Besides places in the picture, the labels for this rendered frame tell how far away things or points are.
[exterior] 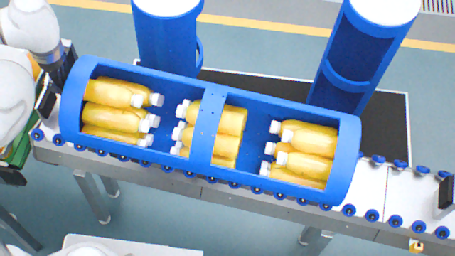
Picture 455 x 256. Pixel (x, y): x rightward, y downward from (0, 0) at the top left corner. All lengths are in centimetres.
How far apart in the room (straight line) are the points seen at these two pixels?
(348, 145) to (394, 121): 141
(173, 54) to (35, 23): 91
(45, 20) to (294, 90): 177
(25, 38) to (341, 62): 174
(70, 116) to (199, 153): 40
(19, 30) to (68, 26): 196
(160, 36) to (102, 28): 125
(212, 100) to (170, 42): 60
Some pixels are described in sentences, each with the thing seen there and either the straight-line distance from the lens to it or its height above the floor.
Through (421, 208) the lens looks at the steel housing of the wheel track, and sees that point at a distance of 188.
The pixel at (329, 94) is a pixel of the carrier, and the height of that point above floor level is 16.
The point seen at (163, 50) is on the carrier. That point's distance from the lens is 214.
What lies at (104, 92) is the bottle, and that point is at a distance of 164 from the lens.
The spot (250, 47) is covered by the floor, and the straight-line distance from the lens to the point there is 318.
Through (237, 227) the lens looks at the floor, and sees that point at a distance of 269.
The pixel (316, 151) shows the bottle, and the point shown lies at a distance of 158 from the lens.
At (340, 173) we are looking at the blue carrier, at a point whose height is 120.
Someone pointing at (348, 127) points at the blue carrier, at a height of 123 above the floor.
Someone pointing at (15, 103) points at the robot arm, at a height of 187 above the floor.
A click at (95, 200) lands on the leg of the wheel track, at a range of 239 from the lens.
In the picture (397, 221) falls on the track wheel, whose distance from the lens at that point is 179.
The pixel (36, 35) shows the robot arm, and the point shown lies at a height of 150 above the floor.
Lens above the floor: 257
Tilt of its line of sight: 63 degrees down
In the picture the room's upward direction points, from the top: 5 degrees clockwise
